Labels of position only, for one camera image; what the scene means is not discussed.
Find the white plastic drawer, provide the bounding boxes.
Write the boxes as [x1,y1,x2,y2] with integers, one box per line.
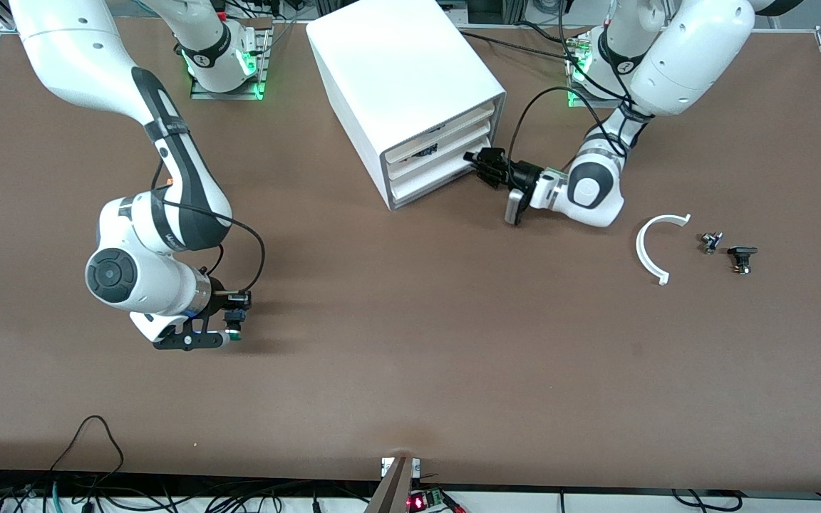
[388,123,491,187]
[391,150,482,209]
[384,103,497,170]

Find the white drawer cabinet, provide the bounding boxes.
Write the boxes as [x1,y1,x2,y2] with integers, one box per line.
[306,0,507,212]

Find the white curved plastic arc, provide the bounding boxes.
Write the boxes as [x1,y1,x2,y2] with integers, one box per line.
[636,213,692,286]

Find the small black contact part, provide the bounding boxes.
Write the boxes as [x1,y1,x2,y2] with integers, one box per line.
[728,246,758,276]

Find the circuit board with red light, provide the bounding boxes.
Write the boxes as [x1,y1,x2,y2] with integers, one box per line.
[407,489,448,512]

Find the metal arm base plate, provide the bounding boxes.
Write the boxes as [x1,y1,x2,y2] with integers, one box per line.
[566,36,643,110]
[190,18,273,100]

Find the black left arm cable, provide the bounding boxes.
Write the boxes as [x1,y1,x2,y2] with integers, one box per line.
[507,0,643,172]

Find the black table cable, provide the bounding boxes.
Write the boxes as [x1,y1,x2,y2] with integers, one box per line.
[457,31,582,63]
[514,20,597,45]

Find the thin black looped cable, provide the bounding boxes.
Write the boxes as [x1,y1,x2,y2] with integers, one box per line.
[47,415,126,492]

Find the grey metal camera bracket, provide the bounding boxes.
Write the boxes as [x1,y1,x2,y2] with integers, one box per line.
[364,456,422,513]

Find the black floor cable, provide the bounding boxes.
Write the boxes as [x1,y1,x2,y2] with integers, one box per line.
[671,488,743,512]

